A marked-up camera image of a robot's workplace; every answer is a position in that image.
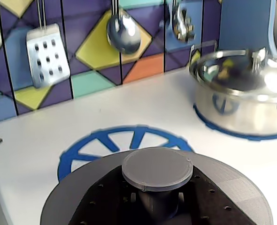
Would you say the gray pot lid with knob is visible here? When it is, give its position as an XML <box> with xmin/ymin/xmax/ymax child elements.
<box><xmin>39</xmin><ymin>147</ymin><xmax>274</xmax><ymax>225</ymax></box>

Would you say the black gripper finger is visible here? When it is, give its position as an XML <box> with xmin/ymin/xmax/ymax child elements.
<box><xmin>68</xmin><ymin>167</ymin><xmax>151</xmax><ymax>225</ymax></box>
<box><xmin>168</xmin><ymin>168</ymin><xmax>259</xmax><ymax>225</ymax></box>

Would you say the glass and steel pot lid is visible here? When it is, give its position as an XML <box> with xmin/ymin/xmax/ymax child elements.
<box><xmin>190</xmin><ymin>47</ymin><xmax>277</xmax><ymax>100</ymax></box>

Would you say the blue wooden toy kitchen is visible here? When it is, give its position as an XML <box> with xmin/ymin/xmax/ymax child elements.
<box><xmin>0</xmin><ymin>0</ymin><xmax>277</xmax><ymax>225</ymax></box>

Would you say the steel serving spoon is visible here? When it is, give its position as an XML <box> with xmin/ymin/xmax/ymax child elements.
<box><xmin>170</xmin><ymin>0</ymin><xmax>196</xmax><ymax>43</ymax></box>

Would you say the shiny steel pot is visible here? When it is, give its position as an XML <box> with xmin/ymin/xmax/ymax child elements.
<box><xmin>189</xmin><ymin>39</ymin><xmax>277</xmax><ymax>139</ymax></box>

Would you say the steel slotted spatula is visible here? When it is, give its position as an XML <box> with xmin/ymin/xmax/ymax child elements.
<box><xmin>25</xmin><ymin>0</ymin><xmax>71</xmax><ymax>89</ymax></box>

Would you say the steel ladle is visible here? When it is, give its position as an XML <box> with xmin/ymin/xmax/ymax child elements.
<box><xmin>106</xmin><ymin>0</ymin><xmax>142</xmax><ymax>55</ymax></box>

